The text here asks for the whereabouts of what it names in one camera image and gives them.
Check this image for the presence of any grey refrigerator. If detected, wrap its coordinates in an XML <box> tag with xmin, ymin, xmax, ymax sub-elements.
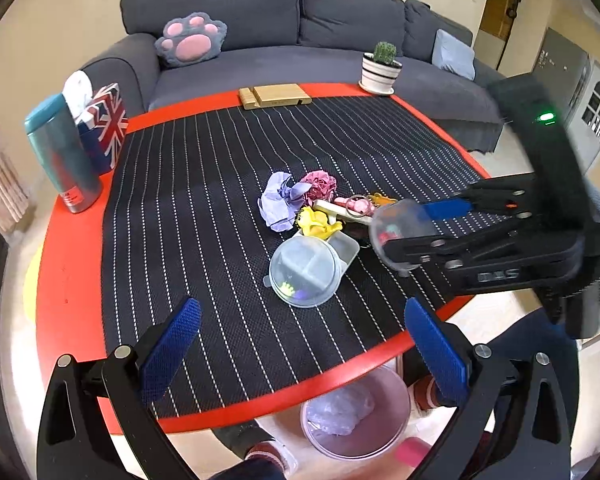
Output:
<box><xmin>532</xmin><ymin>28</ymin><xmax>591</xmax><ymax>119</ymax></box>

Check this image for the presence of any yellow duck toy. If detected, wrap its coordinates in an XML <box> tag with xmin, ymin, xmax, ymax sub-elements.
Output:
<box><xmin>297</xmin><ymin>206</ymin><xmax>342</xmax><ymax>240</ymax></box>

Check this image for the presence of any wooden stand block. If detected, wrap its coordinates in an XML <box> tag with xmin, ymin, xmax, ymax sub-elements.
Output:
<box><xmin>238</xmin><ymin>84</ymin><xmax>312</xmax><ymax>110</ymax></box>

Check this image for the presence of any cat paw cushion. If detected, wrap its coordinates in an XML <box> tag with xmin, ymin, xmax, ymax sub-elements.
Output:
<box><xmin>154</xmin><ymin>12</ymin><xmax>227</xmax><ymax>67</ymax></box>

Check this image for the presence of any purple paper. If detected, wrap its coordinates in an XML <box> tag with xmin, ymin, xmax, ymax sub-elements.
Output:
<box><xmin>258</xmin><ymin>171</ymin><xmax>312</xmax><ymax>233</ymax></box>

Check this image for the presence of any teal tumbler bottle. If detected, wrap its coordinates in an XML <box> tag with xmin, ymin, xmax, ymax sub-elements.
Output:
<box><xmin>23</xmin><ymin>93</ymin><xmax>102</xmax><ymax>214</ymax></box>

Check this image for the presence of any black striped table mat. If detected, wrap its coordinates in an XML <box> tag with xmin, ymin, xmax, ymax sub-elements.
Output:
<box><xmin>102</xmin><ymin>96</ymin><xmax>482</xmax><ymax>418</ymax></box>

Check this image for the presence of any pink trash bin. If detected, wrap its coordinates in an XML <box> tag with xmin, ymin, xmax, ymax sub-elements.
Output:
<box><xmin>300</xmin><ymin>366</ymin><xmax>411</xmax><ymax>462</ymax></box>

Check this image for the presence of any orange turtle toy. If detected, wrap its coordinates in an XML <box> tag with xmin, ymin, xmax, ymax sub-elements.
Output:
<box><xmin>367</xmin><ymin>193</ymin><xmax>398</xmax><ymax>208</ymax></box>

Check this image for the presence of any light blue cushion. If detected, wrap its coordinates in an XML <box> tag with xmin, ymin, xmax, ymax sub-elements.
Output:
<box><xmin>431</xmin><ymin>29</ymin><xmax>476</xmax><ymax>81</ymax></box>

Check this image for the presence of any pink plush keychain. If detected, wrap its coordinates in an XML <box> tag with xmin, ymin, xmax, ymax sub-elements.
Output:
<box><xmin>334</xmin><ymin>195</ymin><xmax>375</xmax><ymax>217</ymax></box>

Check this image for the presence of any union jack tissue box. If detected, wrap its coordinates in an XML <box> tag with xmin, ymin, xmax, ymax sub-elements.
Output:
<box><xmin>62</xmin><ymin>70</ymin><xmax>129</xmax><ymax>176</ymax></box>

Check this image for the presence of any potted cactus striped pot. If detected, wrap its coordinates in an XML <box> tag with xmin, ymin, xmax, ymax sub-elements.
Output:
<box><xmin>358</xmin><ymin>41</ymin><xmax>402</xmax><ymax>96</ymax></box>

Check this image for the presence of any dark grey sofa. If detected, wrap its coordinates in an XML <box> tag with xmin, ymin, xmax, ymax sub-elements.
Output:
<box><xmin>84</xmin><ymin>0</ymin><xmax>503</xmax><ymax>153</ymax></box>

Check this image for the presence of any clear round plastic lid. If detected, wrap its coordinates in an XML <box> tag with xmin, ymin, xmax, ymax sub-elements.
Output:
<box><xmin>263</xmin><ymin>235</ymin><xmax>341</xmax><ymax>309</ymax></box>

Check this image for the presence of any clear plastic cup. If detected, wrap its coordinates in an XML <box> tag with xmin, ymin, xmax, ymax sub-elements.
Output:
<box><xmin>368</xmin><ymin>200</ymin><xmax>438</xmax><ymax>276</ymax></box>

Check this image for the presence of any white divided plastic container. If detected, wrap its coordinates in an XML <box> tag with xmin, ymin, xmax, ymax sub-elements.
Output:
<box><xmin>326</xmin><ymin>231</ymin><xmax>360</xmax><ymax>272</ymax></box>

